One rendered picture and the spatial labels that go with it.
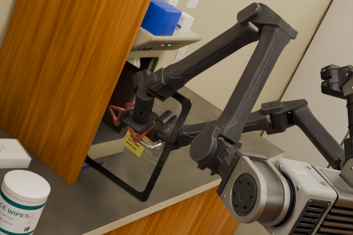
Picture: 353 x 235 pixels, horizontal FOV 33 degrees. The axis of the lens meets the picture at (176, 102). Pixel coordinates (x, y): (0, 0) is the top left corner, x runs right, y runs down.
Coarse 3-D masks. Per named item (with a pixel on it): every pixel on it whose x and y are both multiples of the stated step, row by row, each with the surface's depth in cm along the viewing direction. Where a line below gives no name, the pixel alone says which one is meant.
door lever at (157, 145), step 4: (136, 136) 193; (140, 140) 192; (144, 140) 193; (144, 144) 192; (148, 144) 191; (156, 144) 194; (160, 144) 195; (148, 148) 192; (152, 148) 191; (156, 148) 196
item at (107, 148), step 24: (120, 96) 199; (120, 120) 201; (168, 120) 192; (96, 144) 207; (120, 144) 202; (168, 144) 194; (96, 168) 208; (120, 168) 204; (144, 168) 199; (144, 192) 200
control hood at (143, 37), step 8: (144, 32) 191; (176, 32) 207; (192, 32) 217; (136, 40) 193; (144, 40) 191; (152, 40) 191; (160, 40) 195; (168, 40) 199; (176, 40) 203; (184, 40) 207; (192, 40) 212; (200, 40) 216; (168, 48) 215; (176, 48) 220
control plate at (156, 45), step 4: (148, 44) 195; (152, 44) 197; (156, 44) 199; (160, 44) 201; (164, 44) 203; (168, 44) 205; (172, 44) 208; (176, 44) 210; (136, 48) 197; (148, 48) 203; (156, 48) 208; (160, 48) 210; (164, 48) 212
